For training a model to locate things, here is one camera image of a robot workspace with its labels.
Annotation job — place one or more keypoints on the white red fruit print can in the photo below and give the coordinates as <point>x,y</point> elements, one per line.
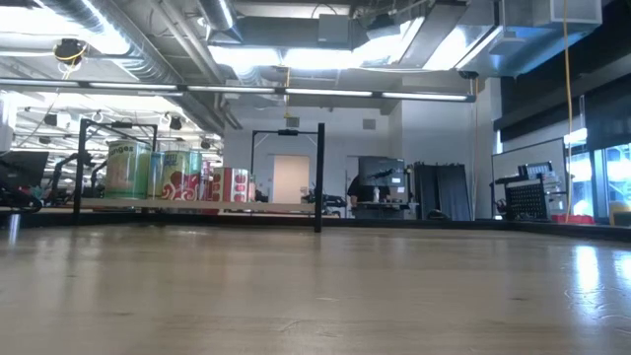
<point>231,185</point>

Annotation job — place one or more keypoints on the green red swirl can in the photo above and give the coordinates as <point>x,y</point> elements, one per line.
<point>180,185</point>

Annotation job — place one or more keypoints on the background black robot arm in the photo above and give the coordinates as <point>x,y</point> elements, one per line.
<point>332,200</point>

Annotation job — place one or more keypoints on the person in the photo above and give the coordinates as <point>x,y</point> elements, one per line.
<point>357,190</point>

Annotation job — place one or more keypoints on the dark computer monitor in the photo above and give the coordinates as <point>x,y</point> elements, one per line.
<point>382,170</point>

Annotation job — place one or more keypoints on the long linear ceiling light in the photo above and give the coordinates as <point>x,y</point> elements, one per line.
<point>424,96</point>

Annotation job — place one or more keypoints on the grey partition panel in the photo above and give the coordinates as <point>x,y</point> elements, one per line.
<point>508,158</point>

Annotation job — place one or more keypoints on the black perforated equipment rack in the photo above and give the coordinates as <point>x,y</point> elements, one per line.
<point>530,199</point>

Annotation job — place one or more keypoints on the red tray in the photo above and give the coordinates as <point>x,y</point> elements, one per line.
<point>572,220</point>

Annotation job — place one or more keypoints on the black ceiling-hung device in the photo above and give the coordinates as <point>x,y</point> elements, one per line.
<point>70,50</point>

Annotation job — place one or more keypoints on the dark background monitor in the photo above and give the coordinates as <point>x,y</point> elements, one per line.
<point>22,167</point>

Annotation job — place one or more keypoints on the wooden shelf with black frame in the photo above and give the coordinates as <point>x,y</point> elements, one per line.
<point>276,206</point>

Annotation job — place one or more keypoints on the black background rig frame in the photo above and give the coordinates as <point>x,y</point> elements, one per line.
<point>288,132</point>
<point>120,124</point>

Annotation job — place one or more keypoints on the grey wall vent grille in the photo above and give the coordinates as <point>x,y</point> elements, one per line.
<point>369,123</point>
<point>292,122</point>

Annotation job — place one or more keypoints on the black aluminium table frame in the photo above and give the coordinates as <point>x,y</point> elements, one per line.
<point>434,223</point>

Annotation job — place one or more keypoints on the black ceiling dome camera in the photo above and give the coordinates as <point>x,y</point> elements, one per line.
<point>468,74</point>

